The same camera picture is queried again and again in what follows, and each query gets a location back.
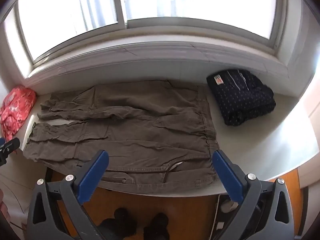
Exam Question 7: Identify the navy patterned folded garment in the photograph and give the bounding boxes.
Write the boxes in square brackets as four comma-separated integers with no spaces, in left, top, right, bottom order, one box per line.
[206,69,277,127]

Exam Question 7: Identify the window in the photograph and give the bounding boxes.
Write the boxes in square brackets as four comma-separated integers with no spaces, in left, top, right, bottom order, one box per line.
[4,0,288,65]

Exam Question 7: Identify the person's right shoe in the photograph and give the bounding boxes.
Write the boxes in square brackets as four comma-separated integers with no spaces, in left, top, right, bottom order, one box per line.
[144,212,169,240]

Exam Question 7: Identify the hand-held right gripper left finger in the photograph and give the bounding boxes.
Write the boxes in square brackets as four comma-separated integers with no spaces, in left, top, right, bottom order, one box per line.
[26,150,110,240]

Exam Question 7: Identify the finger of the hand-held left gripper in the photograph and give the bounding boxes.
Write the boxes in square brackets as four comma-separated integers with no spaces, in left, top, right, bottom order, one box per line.
[0,137,20,167]

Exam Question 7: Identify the olive brown pants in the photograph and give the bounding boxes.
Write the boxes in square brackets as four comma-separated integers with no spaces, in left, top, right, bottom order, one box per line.
[22,79,220,195]

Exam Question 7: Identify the red patterned cloth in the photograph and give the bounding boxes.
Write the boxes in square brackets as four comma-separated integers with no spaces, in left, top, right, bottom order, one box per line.
[0,85,37,142]

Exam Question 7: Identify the white window sill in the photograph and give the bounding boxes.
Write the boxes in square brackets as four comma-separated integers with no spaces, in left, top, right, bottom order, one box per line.
[24,39,290,85]

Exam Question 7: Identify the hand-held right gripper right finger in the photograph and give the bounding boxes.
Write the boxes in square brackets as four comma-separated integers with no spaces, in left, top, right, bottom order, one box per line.
[212,150,295,240]

